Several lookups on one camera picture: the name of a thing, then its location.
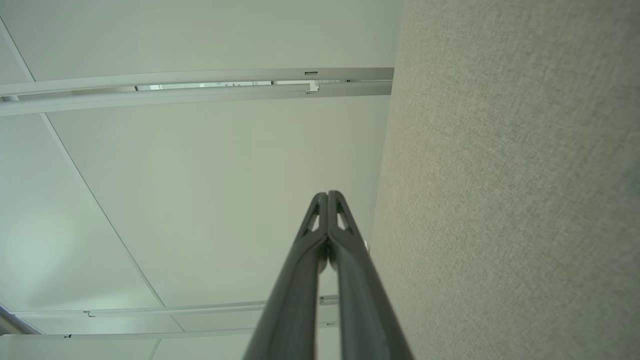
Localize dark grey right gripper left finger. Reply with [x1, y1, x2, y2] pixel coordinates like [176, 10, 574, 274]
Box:
[243, 192, 329, 360]

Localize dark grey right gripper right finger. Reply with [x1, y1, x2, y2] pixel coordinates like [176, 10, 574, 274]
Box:
[328, 190, 415, 360]

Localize grey fabric sofa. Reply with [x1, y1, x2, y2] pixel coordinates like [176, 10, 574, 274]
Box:
[367, 0, 640, 360]

